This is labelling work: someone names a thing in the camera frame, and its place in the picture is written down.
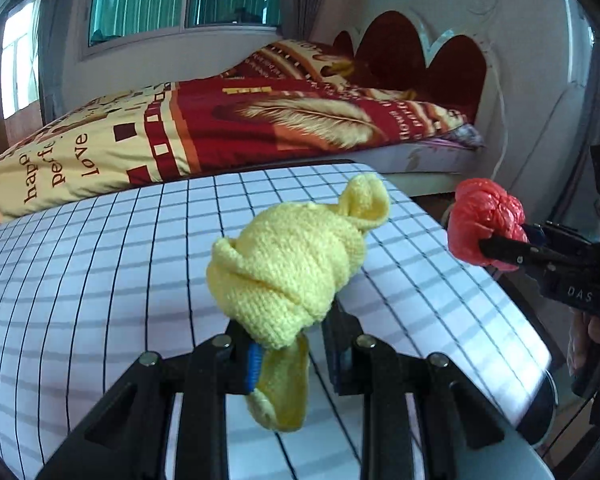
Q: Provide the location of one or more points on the yellow knitted sock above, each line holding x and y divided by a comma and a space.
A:
290, 260

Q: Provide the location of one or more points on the white checked tablecloth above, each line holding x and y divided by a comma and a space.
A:
105, 285

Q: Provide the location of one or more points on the white framed window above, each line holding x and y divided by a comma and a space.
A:
140, 0

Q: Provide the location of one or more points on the red plastic bag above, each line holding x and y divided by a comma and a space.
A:
480, 210

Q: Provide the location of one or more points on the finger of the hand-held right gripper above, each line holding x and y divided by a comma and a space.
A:
510, 252
555, 235

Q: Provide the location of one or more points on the red yellow printed quilt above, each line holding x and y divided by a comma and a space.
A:
280, 120

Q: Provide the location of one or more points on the brown framed window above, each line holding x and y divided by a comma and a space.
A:
22, 70

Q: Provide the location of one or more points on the purple white mattress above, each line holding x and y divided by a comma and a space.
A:
430, 157

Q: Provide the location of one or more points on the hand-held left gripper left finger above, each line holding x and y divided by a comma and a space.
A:
252, 367

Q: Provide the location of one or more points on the person's right hand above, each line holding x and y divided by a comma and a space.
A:
577, 345

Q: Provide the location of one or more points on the black round trash bin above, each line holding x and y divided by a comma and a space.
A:
537, 420

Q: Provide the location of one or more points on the dark red headboard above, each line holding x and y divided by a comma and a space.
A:
395, 45

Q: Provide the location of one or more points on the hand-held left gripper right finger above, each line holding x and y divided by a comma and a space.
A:
336, 360

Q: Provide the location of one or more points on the grey curtain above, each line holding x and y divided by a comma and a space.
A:
307, 0

